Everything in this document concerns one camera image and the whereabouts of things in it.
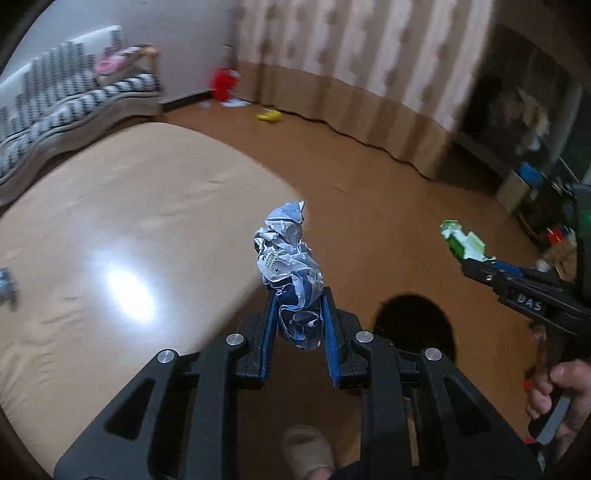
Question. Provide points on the yellow toy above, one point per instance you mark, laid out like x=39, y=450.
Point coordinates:
x=270, y=115

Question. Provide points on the small blue white wrapper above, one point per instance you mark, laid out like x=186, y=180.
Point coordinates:
x=7, y=286

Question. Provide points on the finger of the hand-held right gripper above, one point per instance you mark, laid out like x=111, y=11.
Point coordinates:
x=482, y=276
x=508, y=268

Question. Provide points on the red bag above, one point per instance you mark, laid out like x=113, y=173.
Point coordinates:
x=226, y=83

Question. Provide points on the beige slipper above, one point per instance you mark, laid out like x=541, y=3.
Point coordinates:
x=307, y=450

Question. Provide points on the white paper scrap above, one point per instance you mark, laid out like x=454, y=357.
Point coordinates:
x=235, y=103

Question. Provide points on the cardboard box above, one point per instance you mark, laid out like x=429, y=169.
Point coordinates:
x=511, y=191

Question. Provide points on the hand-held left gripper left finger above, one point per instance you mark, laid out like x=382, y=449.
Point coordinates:
x=270, y=332

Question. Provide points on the wooden sofa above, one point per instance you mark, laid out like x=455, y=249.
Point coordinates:
x=147, y=57

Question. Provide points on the black trash bin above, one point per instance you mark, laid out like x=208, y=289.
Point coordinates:
x=415, y=318

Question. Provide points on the green silver-lined carton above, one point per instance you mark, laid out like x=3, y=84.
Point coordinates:
x=464, y=242

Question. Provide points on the dark cabinet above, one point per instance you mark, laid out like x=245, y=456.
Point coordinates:
x=521, y=92

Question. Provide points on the silver blue wrapper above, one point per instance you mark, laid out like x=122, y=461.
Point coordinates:
x=286, y=258

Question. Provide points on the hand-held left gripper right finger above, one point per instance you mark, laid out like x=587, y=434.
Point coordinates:
x=330, y=341

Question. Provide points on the person's right hand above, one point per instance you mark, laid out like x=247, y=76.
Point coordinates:
x=568, y=383

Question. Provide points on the blue box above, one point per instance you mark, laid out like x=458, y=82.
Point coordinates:
x=530, y=173

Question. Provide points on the striped beige curtain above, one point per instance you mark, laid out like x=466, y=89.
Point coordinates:
x=369, y=69

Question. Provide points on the pink cloth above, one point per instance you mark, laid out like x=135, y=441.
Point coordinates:
x=115, y=62

